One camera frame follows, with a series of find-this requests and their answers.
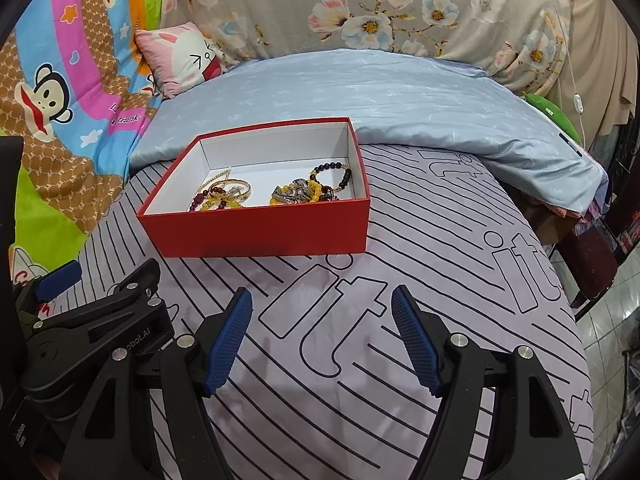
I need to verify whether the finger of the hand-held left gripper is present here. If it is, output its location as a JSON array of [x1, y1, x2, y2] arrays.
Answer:
[[82, 258, 163, 323], [14, 260, 83, 320]]

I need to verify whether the light blue pillow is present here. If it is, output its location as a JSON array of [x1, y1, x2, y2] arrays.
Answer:
[[129, 48, 608, 218]]

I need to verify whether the silver chain bracelet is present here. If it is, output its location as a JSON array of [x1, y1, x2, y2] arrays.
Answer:
[[272, 177, 315, 206]]

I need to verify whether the striped lilac bed sheet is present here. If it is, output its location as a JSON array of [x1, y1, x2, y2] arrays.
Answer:
[[47, 142, 596, 480]]

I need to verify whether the red cardboard box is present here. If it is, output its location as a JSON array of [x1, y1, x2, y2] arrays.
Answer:
[[136, 116, 372, 259]]

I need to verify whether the green plush item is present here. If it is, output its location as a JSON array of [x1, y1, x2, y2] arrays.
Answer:
[[522, 91, 583, 147]]

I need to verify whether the white cable with switch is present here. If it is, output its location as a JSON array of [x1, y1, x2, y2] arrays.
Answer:
[[537, 0, 589, 147]]

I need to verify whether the dark bead bracelet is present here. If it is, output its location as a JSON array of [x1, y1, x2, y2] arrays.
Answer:
[[308, 161, 353, 192]]

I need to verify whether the gold bangle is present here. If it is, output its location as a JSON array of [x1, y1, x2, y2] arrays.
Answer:
[[221, 176, 252, 207]]

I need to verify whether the red bead bracelet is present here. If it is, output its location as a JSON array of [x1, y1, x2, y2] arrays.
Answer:
[[189, 185, 227, 212]]

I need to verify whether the brown wooden stool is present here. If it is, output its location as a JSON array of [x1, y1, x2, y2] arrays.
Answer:
[[531, 204, 619, 307]]

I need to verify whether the pink bunny pillow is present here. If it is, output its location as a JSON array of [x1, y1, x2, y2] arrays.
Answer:
[[134, 21, 232, 100]]

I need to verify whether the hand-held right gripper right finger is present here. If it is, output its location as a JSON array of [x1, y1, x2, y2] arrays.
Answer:
[[391, 284, 586, 480]]

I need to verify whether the cartoon monkey blanket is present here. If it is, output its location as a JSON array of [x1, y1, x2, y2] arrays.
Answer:
[[0, 0, 168, 311]]

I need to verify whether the gold bead necklace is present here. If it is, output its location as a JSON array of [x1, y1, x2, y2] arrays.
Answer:
[[201, 167, 232, 192]]

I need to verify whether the beige curtain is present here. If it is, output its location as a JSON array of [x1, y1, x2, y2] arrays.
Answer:
[[550, 0, 635, 128]]

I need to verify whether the floral quilt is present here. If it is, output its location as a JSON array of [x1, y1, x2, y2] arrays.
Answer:
[[160, 0, 573, 96]]

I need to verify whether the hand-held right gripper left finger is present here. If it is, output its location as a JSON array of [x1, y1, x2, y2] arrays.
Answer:
[[62, 287, 255, 480]]

